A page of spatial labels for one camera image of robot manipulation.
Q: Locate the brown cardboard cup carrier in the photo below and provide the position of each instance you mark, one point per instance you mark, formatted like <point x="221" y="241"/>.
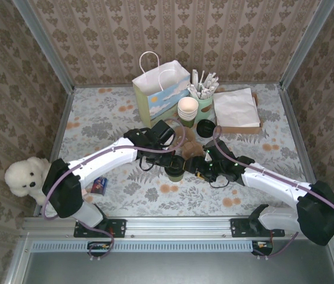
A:
<point x="190" y="149"/>

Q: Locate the landscape print paper bag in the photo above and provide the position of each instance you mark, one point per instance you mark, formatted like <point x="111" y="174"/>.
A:
<point x="155" y="100"/>

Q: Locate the white paper napkin stack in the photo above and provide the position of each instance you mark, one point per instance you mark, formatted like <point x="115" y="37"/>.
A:
<point x="236" y="106"/>

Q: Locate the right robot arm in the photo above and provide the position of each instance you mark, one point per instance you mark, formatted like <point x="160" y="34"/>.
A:
<point x="273" y="183"/>

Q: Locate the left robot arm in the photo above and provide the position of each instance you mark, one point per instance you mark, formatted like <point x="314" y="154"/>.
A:
<point x="104" y="159"/>

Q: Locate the stack of paper cups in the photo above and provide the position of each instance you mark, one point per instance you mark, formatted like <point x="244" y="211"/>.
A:
<point x="188" y="105"/>

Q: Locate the green straw holder cup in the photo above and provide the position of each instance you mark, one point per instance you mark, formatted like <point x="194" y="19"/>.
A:
<point x="205" y="108"/>

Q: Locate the small blue packet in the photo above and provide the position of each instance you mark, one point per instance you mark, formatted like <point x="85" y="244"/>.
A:
<point x="100" y="185"/>

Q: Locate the white teddy bear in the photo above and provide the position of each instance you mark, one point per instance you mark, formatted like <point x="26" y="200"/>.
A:
<point x="22" y="177"/>

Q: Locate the aluminium mounting rail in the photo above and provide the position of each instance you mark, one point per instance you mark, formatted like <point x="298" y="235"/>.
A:
<point x="178" y="226"/>

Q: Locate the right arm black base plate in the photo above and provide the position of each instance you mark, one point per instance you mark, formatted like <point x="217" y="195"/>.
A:
<point x="239" y="227"/>

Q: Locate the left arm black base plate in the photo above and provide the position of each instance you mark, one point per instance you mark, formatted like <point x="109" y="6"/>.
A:
<point x="116" y="227"/>

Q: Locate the aluminium table side rail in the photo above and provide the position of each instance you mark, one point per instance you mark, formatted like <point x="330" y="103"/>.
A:
<point x="61" y="124"/>
<point x="286" y="99"/>

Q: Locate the aluminium corner post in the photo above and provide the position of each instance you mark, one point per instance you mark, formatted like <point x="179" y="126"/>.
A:
<point x="305" y="44"/>
<point x="45" y="50"/>

